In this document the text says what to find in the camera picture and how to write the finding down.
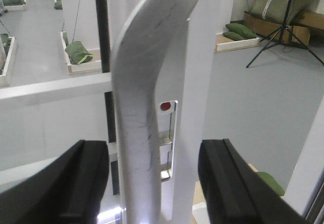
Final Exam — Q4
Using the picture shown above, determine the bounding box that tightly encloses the silver door lock plate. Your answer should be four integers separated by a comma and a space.
157, 100, 178, 182

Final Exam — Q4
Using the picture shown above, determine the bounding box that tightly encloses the green sandbag with yellow stripe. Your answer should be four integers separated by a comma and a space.
65, 41, 94, 65

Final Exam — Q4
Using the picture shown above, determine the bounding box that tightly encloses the pair of green sandbags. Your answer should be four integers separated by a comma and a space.
222, 23, 257, 41

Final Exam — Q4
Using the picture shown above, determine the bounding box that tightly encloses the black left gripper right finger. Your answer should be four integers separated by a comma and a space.
198, 139, 307, 223

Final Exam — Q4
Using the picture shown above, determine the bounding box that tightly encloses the grey metal door handle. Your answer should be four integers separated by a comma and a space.
111, 0, 198, 223

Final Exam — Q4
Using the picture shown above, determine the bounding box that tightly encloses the white wooden base frame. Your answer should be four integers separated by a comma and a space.
60, 30, 102, 76

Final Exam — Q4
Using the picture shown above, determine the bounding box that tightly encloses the white framed sliding glass door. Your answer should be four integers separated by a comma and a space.
0, 0, 237, 224

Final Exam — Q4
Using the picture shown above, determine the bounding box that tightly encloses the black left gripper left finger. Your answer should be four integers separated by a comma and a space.
1, 140, 109, 223

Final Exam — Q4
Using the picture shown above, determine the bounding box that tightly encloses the brown cardboard box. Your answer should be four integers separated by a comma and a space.
244, 11, 323, 47

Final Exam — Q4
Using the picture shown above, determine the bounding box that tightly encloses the black tripod stand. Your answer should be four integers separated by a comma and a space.
246, 0, 323, 68

